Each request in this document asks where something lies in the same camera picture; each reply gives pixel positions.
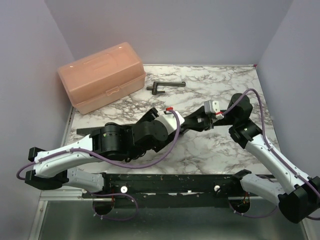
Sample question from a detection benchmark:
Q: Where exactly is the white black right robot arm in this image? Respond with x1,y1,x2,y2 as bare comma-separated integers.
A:
181,93,320,224

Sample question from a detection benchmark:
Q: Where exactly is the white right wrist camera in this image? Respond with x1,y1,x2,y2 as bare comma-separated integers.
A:
203,100,224,120

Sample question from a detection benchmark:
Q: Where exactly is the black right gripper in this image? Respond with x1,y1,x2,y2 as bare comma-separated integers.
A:
182,104,238,132

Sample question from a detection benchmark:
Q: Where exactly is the pink translucent plastic box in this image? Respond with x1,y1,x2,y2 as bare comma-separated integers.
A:
57,42,146,115

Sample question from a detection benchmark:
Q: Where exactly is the light wooden picture frame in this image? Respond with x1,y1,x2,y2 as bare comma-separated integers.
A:
76,123,141,137

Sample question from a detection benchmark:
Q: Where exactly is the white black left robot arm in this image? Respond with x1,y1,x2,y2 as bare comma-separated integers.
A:
24,108,185,198

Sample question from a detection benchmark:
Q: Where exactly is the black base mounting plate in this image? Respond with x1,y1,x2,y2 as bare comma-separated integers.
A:
80,170,251,213

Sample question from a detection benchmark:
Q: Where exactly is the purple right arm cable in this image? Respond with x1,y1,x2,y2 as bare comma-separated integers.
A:
222,88,320,221

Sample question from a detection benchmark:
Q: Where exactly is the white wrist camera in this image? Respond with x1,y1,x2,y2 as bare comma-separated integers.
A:
203,100,224,120
156,110,177,135

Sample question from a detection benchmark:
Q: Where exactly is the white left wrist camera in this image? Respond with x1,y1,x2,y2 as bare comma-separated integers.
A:
156,110,177,135

